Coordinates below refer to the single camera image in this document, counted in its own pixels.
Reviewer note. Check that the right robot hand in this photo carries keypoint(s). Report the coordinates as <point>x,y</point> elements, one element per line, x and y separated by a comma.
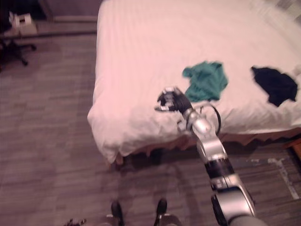
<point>175,100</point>

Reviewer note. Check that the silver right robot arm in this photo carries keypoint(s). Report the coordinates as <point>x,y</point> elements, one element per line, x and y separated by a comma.
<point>212,150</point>

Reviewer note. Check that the green cloth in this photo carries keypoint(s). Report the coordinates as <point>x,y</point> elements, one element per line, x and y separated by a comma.
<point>205,81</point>

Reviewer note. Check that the white bed sheet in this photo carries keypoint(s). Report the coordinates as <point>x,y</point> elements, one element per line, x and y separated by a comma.
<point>178,58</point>

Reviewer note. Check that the black cloth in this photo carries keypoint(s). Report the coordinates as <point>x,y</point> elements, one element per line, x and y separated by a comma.
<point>275,85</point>

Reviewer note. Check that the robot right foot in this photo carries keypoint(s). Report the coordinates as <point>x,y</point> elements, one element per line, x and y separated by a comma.
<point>161,208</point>

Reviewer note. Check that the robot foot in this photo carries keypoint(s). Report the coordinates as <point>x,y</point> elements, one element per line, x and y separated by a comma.
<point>116,210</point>
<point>161,208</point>

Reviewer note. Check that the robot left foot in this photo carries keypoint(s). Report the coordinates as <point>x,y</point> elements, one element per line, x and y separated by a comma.
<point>116,210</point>

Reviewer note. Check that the black office chair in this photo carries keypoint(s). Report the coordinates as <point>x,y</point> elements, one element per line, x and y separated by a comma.
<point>16,50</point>

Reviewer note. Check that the white box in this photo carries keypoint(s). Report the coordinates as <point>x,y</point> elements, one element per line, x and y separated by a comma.
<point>20,19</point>

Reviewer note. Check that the wooden bed frame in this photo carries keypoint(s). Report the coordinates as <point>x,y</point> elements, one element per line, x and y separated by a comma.
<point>235,139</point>

